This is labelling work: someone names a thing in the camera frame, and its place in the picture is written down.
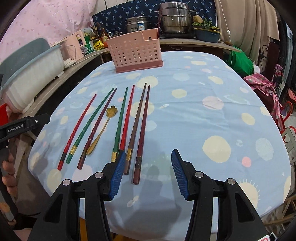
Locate navy floral cloth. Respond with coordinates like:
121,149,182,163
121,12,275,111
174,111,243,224
92,0,217,34

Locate pink patterned curtain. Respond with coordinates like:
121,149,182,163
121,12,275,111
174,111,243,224
1,0,96,62

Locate dark maroon chopstick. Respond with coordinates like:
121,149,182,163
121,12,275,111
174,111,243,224
132,85,151,185

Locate pink perforated utensil basket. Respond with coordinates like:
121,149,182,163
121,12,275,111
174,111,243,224
106,29,164,73

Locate silver rice cooker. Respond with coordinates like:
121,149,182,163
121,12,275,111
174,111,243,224
126,16,151,33

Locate stainless steel steamer pot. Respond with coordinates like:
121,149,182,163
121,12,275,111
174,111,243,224
159,1,192,34

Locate pink floral cloth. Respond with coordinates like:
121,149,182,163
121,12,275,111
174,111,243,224
243,73,280,121

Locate person's left hand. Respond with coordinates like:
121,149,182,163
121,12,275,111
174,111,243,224
1,152,18,226

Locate blue planet pattern tablecloth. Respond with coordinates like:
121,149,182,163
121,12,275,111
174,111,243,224
28,51,291,240

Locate green chopstick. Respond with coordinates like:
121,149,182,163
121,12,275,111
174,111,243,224
111,87,128,162
65,87,115,165

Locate blue basin with vegetables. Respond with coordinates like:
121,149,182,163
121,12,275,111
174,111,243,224
192,19,221,43

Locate green bag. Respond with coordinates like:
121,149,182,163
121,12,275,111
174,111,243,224
223,47,254,78

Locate gold flower spoon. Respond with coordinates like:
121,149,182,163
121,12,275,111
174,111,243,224
86,105,118,155

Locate pink electric kettle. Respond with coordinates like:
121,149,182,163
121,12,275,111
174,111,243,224
60,30,86,65

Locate maroon chopstick dotted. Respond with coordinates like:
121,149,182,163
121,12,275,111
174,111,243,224
77,87,117,170

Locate white dish drainer box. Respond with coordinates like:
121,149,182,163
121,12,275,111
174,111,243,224
1,38,64,113

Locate beige curtain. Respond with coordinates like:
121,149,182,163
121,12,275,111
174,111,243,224
215,0,280,61

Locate brown chopstick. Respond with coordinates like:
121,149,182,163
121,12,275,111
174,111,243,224
123,83,147,175

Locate dark red chopstick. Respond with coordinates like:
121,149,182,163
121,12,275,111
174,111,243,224
157,9,162,39

